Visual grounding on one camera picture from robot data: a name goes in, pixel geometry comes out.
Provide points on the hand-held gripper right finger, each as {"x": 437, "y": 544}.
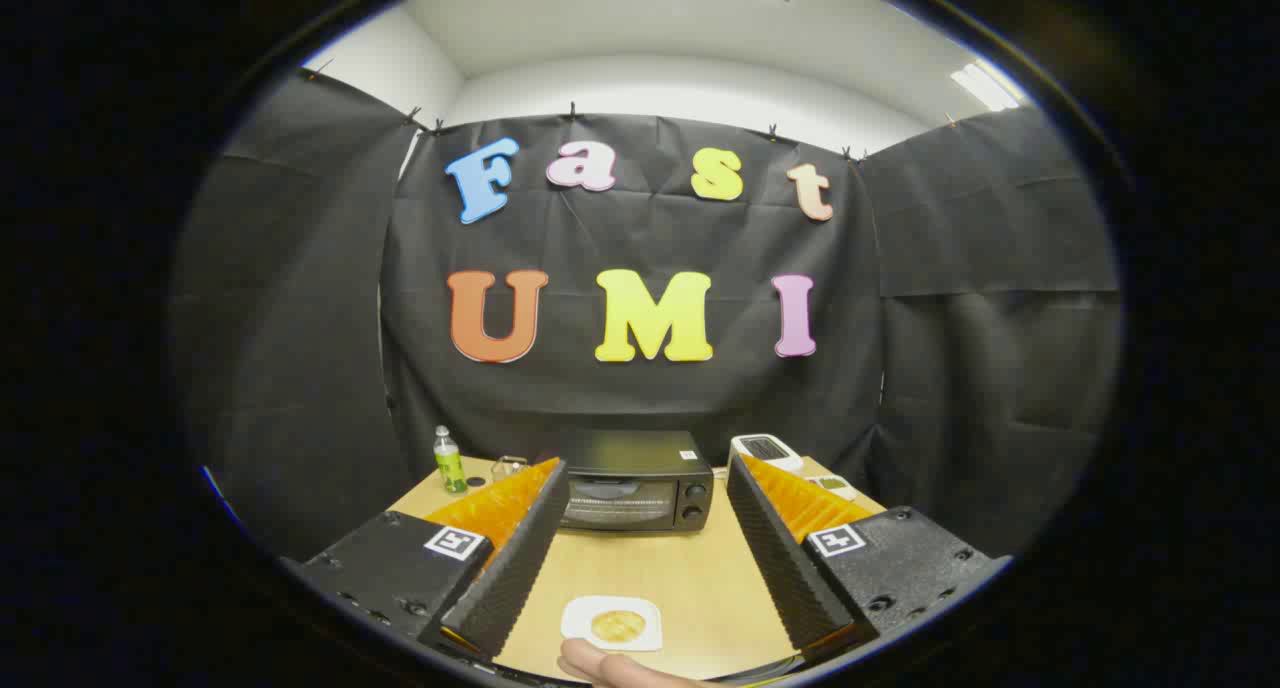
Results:
{"x": 785, "y": 563}

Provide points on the white square plate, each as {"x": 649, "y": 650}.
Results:
{"x": 580, "y": 618}

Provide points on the white divided snack dish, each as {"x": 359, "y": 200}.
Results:
{"x": 832, "y": 485}

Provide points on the golden round bread bun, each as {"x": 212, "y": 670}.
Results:
{"x": 618, "y": 625}

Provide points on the black toaster oven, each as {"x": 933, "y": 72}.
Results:
{"x": 640, "y": 456}

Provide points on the green drink bottle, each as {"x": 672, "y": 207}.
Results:
{"x": 450, "y": 468}

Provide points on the white pop-up toaster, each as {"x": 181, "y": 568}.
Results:
{"x": 768, "y": 451}

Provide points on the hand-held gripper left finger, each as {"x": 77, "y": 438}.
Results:
{"x": 510, "y": 568}

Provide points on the small ceiling light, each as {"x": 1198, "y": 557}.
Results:
{"x": 985, "y": 86}

